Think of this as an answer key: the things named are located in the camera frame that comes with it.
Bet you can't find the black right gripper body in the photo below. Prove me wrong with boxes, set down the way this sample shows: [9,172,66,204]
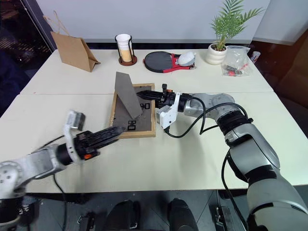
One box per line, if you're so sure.
[154,83,177,109]

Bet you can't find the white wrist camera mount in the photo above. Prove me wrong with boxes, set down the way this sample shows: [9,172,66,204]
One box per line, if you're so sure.
[62,110,87,165]
[155,93,181,130]

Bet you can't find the black right shoulder cable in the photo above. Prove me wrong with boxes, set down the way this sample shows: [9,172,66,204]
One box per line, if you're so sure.
[220,154,250,231]

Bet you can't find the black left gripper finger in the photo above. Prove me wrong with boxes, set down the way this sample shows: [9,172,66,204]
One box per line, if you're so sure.
[95,131,126,150]
[90,126,126,143]

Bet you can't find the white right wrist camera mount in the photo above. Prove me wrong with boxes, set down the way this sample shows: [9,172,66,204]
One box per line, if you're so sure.
[155,93,181,130]

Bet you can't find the paper cups in holder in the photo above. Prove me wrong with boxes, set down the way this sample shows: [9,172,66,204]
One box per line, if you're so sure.
[115,34,138,66]

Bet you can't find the green potted palm plant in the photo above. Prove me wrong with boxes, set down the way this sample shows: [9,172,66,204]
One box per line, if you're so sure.
[209,0,265,51]

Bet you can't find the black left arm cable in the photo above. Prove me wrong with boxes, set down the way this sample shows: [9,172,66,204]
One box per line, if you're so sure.
[38,135,68,231]

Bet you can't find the small black box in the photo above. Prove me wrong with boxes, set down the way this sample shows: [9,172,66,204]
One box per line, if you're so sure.
[208,204,233,231]

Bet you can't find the white paper cup stack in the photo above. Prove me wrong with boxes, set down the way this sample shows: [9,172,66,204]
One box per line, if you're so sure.
[115,34,133,62]

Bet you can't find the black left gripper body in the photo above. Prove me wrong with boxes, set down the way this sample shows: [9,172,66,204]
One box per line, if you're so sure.
[75,131,101,161]

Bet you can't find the black red table tennis paddle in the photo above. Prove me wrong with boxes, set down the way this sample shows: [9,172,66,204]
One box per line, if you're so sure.
[143,51,196,74]

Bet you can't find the white ribbed plant pot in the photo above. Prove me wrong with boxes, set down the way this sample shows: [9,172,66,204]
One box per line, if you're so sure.
[205,43,228,65]

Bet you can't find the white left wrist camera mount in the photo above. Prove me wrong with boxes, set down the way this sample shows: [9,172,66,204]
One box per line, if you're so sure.
[62,110,87,165]

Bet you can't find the dark rounded shape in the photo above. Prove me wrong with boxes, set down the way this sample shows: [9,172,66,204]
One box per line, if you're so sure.
[167,198,197,231]

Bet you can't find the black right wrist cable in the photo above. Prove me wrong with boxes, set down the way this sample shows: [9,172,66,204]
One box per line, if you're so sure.
[164,94,254,139]

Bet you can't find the brown paper bag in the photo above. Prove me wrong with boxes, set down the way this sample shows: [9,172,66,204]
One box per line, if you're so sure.
[43,10,102,73]

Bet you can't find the wooden picture frame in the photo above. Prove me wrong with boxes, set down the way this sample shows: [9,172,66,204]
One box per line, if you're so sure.
[108,71,156,139]

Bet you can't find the clear plastic bag with parts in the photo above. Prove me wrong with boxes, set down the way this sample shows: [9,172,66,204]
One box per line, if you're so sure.
[220,45,251,77]

